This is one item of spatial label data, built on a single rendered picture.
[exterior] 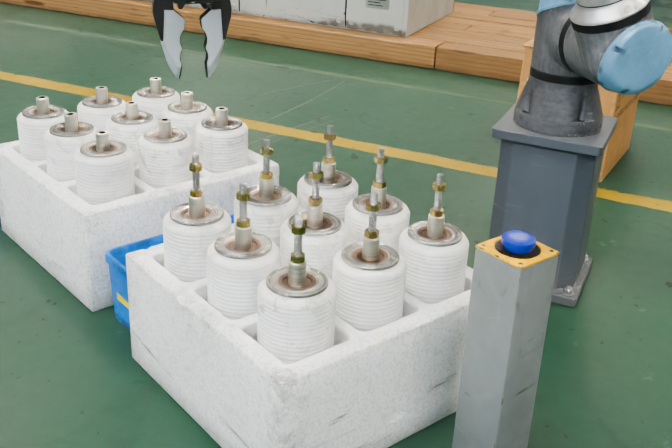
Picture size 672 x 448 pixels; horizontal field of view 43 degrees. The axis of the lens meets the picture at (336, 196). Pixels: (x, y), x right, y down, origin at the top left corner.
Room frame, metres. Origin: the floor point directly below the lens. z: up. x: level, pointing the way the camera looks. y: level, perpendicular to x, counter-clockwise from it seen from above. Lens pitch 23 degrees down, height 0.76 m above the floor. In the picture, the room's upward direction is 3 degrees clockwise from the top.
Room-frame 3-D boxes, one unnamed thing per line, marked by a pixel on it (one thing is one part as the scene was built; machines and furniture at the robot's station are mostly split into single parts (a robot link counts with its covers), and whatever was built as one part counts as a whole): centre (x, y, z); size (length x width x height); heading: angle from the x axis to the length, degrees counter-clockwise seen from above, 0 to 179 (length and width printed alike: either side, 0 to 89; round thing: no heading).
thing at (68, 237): (1.50, 0.38, 0.09); 0.39 x 0.39 x 0.18; 42
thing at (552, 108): (1.43, -0.38, 0.35); 0.15 x 0.15 x 0.10
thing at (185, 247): (1.09, 0.19, 0.16); 0.10 x 0.10 x 0.18
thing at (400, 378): (1.07, 0.03, 0.09); 0.39 x 0.39 x 0.18; 40
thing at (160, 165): (1.41, 0.30, 0.16); 0.10 x 0.10 x 0.18
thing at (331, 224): (1.07, 0.03, 0.25); 0.08 x 0.08 x 0.01
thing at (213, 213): (1.09, 0.19, 0.25); 0.08 x 0.08 x 0.01
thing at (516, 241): (0.90, -0.22, 0.32); 0.04 x 0.04 x 0.02
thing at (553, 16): (1.43, -0.38, 0.47); 0.13 x 0.12 x 0.14; 18
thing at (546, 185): (1.43, -0.38, 0.15); 0.19 x 0.19 x 0.30; 66
